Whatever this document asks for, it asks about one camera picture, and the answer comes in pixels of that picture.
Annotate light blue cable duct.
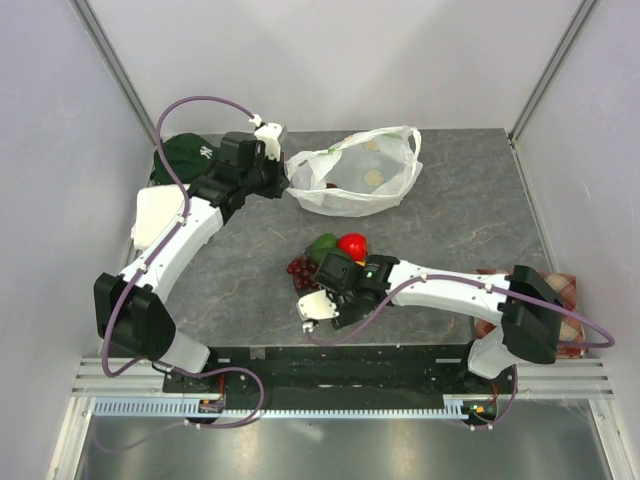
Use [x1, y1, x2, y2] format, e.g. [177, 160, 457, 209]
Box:
[94, 392, 496, 418]

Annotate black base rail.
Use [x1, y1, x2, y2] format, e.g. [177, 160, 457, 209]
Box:
[162, 344, 516, 396]

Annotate aluminium frame rail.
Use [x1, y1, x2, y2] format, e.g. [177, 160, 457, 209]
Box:
[72, 350, 613, 399]

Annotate red fake apple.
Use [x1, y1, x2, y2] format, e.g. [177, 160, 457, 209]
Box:
[336, 232, 368, 262]

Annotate green fake lime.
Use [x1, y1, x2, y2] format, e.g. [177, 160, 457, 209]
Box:
[308, 232, 338, 265]

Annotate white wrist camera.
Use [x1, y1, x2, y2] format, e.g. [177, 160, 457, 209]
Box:
[296, 290, 339, 333]
[249, 114, 288, 161]

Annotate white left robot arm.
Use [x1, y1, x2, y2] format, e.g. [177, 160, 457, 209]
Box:
[94, 123, 288, 393]

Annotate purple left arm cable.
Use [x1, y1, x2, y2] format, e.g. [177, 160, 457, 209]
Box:
[92, 94, 266, 454]

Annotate white folded towel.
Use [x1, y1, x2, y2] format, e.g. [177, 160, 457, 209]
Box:
[131, 184, 184, 250]

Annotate red fake grape bunch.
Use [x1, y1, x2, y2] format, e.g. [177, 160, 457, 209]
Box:
[286, 256, 317, 279]

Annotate white plastic bag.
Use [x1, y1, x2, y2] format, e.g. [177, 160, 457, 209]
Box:
[285, 126, 423, 218]

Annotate red plaid cloth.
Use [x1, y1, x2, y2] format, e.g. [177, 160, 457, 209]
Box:
[473, 272, 587, 359]

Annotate dark green baseball cap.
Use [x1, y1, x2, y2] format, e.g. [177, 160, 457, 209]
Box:
[163, 133, 220, 185]

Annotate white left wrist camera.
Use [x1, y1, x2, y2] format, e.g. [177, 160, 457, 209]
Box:
[249, 114, 288, 161]

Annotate blue ceramic plate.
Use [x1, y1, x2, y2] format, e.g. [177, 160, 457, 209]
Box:
[292, 272, 320, 296]

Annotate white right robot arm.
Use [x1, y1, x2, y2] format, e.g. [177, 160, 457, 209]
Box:
[296, 253, 563, 394]

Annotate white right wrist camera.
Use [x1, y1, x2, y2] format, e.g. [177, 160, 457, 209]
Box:
[296, 290, 339, 333]

